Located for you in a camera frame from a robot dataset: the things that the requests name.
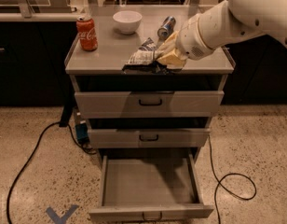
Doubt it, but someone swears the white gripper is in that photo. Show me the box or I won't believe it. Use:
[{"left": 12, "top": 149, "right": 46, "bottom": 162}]
[{"left": 157, "top": 13, "right": 213, "bottom": 69}]

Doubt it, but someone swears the blue chip bag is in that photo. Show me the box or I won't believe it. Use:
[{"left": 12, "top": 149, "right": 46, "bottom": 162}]
[{"left": 122, "top": 37, "right": 168, "bottom": 74}]

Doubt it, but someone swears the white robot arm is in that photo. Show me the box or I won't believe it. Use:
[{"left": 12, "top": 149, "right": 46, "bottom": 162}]
[{"left": 156, "top": 0, "right": 287, "bottom": 69}]

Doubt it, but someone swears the grey drawer cabinet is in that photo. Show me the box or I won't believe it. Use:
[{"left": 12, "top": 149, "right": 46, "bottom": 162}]
[{"left": 64, "top": 5, "right": 237, "bottom": 224}]

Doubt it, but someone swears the grey top drawer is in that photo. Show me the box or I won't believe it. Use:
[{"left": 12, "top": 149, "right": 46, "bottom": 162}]
[{"left": 75, "top": 91, "right": 224, "bottom": 119}]

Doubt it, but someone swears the grey drawer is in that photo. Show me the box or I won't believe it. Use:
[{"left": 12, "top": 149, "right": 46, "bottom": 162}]
[
  {"left": 89, "top": 152, "right": 213, "bottom": 222},
  {"left": 75, "top": 91, "right": 224, "bottom": 119},
  {"left": 88, "top": 128, "right": 210, "bottom": 148}
]

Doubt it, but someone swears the grey middle drawer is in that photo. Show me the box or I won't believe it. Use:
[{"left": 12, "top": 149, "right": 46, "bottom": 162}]
[{"left": 88, "top": 128, "right": 210, "bottom": 148}]

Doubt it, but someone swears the grey bottom drawer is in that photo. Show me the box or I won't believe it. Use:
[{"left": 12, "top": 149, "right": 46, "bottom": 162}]
[{"left": 89, "top": 152, "right": 213, "bottom": 222}]

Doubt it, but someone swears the blue silver can lying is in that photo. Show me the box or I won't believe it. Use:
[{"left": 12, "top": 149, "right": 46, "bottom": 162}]
[{"left": 157, "top": 16, "right": 176, "bottom": 40}]

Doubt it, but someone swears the white bowl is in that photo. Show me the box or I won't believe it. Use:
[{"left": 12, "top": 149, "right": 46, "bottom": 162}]
[{"left": 113, "top": 10, "right": 143, "bottom": 35}]

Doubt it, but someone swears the orange soda can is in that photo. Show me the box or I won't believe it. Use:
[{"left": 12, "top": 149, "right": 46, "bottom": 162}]
[{"left": 76, "top": 16, "right": 98, "bottom": 51}]

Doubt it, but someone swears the blue tape floor marker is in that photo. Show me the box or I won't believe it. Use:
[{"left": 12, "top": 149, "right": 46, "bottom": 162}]
[{"left": 45, "top": 203, "right": 80, "bottom": 224}]

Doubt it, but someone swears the black cable right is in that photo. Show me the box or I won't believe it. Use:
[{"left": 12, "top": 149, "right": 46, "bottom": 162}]
[{"left": 208, "top": 133, "right": 258, "bottom": 224}]

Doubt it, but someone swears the black cable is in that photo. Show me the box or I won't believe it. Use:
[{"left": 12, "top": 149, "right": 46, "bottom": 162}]
[
  {"left": 208, "top": 133, "right": 258, "bottom": 224},
  {"left": 6, "top": 120, "right": 98, "bottom": 224}
]

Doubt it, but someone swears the black cable left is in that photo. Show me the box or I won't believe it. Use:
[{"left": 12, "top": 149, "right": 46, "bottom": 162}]
[{"left": 6, "top": 120, "right": 98, "bottom": 224}]

